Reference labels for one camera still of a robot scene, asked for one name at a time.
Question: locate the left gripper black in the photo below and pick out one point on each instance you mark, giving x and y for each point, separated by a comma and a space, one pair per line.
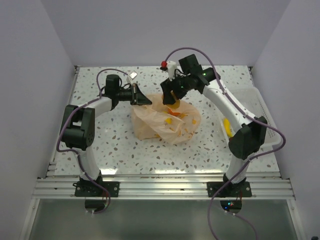
137, 97

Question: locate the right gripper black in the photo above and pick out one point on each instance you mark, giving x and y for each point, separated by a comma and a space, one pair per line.
168, 86

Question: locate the fake yellow lemon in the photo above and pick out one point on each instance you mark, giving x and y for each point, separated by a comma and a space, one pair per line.
176, 104

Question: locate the orange translucent plastic bag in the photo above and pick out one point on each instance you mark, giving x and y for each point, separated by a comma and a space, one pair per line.
153, 121

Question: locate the fake yellow banana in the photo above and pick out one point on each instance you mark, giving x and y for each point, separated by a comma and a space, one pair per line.
227, 128

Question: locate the fake orange fruit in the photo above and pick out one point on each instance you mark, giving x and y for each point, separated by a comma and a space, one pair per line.
173, 113

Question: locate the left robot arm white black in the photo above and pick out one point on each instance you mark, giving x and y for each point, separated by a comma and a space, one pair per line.
77, 132

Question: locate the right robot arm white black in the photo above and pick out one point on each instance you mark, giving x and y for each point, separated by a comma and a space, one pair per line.
249, 131

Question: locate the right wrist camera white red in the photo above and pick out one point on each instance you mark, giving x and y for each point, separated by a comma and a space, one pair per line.
169, 67

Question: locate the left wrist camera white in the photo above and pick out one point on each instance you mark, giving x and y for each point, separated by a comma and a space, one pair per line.
131, 77

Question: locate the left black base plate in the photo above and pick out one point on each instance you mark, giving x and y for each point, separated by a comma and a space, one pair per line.
88, 189

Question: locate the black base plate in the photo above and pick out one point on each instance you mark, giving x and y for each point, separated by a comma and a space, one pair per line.
242, 189
88, 189

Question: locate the aluminium rail frame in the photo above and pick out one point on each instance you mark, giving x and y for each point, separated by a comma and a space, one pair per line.
156, 170

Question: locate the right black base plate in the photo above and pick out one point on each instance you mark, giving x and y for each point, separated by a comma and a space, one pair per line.
242, 189

